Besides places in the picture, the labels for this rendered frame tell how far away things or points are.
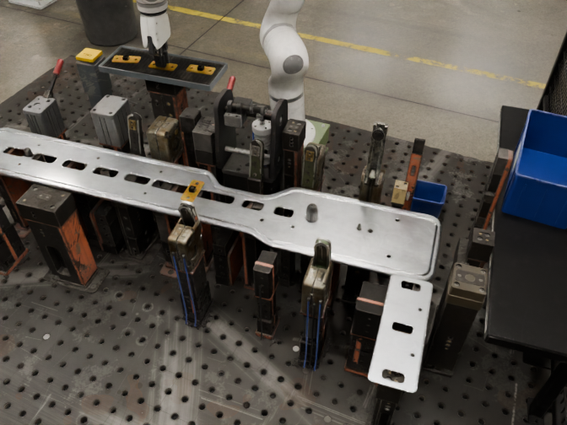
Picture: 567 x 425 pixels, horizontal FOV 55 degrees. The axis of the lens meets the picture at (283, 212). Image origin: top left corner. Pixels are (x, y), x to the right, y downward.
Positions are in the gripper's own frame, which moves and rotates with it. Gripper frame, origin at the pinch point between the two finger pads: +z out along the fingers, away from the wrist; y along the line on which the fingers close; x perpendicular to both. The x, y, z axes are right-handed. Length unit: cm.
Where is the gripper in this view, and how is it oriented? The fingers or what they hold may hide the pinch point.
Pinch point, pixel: (161, 58)
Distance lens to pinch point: 175.3
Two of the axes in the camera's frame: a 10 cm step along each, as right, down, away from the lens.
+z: 0.0, 7.1, 7.0
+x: 9.7, 1.8, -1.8
